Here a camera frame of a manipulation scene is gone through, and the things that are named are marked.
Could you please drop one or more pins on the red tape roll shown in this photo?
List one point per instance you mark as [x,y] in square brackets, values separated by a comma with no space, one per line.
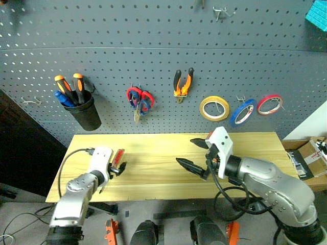
[264,98]

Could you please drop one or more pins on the silver double pegboard hook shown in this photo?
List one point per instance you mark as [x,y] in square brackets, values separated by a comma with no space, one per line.
[222,11]

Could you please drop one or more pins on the black cup holder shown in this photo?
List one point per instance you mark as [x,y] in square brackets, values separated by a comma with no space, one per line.
[87,114]

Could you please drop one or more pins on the blue tape roll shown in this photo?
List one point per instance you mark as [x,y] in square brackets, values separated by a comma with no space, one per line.
[233,120]

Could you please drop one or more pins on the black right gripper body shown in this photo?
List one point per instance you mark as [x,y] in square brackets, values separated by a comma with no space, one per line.
[212,156]

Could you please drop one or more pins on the black table base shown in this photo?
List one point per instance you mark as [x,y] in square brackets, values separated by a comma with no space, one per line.
[103,208]

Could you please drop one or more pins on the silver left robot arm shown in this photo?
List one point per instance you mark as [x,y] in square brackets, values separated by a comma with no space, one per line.
[71,201]

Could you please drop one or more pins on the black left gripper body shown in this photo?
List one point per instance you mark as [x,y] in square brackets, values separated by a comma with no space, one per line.
[112,175]

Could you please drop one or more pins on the dark rounded shape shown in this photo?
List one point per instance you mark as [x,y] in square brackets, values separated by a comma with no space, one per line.
[144,233]
[207,231]

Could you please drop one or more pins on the orange bracket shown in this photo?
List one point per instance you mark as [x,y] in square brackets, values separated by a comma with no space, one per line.
[111,231]
[233,232]

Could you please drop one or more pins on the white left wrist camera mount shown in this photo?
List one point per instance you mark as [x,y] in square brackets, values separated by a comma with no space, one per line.
[101,158]

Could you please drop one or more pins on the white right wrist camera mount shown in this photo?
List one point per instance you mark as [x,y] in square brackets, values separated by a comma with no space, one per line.
[222,143]

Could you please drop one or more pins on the small silver pegboard hook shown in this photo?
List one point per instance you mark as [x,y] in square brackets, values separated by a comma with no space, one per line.
[241,98]

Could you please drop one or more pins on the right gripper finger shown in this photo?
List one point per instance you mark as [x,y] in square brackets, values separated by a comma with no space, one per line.
[200,143]
[191,165]

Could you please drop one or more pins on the yellow tape roll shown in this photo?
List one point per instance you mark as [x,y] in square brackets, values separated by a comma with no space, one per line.
[201,108]

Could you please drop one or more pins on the teal foam block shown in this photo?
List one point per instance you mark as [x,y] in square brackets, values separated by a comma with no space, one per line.
[316,15]

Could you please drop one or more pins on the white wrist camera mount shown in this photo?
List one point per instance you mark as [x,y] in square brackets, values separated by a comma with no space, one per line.
[222,143]
[101,158]

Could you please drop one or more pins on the orange black pliers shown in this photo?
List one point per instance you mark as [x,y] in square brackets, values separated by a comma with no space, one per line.
[188,81]

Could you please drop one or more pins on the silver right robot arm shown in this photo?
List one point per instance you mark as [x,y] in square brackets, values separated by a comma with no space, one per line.
[276,186]

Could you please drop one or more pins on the grey metal pegboard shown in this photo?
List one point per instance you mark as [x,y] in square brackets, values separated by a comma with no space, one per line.
[153,38]

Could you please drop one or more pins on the black printed sheet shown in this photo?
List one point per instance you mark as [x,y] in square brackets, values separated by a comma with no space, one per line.
[297,162]

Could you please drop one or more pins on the large brown cardboard box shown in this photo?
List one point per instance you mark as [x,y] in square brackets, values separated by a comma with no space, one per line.
[291,144]

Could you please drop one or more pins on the dark cabinet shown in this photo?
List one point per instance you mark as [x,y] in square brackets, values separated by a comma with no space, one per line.
[23,153]

